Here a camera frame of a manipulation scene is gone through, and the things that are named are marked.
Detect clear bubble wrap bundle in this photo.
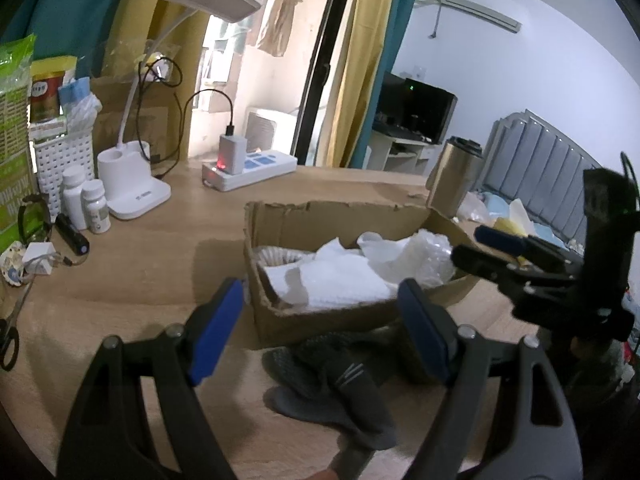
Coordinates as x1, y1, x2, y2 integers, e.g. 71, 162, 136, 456
395, 229, 456, 289

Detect grey dotted socks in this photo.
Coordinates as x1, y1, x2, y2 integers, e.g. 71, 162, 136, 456
262, 326, 430, 479

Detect yellow tissue pack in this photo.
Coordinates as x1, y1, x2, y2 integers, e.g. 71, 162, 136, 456
492, 218, 529, 266

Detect clear plastic bag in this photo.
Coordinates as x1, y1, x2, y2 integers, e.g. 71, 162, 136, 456
457, 192, 491, 224

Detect grey padded headboard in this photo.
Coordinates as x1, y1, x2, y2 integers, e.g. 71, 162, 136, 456
475, 110, 600, 244

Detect steel travel tumbler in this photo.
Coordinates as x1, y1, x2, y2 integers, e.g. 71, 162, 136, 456
426, 136, 484, 218

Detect white cloth in box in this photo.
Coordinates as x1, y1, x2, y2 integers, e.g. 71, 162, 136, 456
357, 232, 410, 268

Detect black scissors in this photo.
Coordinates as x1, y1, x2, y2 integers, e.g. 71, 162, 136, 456
1, 282, 32, 372

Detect white tv stand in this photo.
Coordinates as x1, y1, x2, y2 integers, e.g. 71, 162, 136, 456
363, 131, 440, 177

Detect black monitor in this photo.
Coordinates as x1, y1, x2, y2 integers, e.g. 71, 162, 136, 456
373, 73, 458, 145

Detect white usb adapter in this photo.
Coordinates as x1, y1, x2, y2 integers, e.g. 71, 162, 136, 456
22, 242, 61, 275

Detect black cylinder flashlight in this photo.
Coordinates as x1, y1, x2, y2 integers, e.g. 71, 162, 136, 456
54, 214, 90, 257

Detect white pill bottle small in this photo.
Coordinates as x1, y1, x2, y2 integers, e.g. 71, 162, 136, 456
81, 179, 111, 234

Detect brown cardboard box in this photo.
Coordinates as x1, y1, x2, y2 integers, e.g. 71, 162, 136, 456
244, 200, 477, 347

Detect yellow curtain right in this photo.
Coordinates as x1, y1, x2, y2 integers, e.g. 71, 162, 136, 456
317, 0, 393, 168

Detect white power strip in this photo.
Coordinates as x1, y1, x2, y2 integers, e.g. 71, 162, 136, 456
201, 150, 297, 192

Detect white air conditioner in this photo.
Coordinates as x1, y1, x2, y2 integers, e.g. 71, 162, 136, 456
414, 0, 523, 34

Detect green snack bag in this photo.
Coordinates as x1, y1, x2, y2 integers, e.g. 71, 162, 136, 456
0, 34, 36, 252

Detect white desk lamp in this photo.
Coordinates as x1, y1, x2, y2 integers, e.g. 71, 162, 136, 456
96, 0, 263, 221

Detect white perforated basket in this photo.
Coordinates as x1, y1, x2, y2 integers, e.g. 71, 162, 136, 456
28, 122, 94, 218

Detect yellow red packet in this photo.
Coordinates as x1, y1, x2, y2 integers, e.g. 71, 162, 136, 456
30, 55, 77, 122

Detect white charger with black cable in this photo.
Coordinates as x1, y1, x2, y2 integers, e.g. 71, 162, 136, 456
135, 56, 249, 179

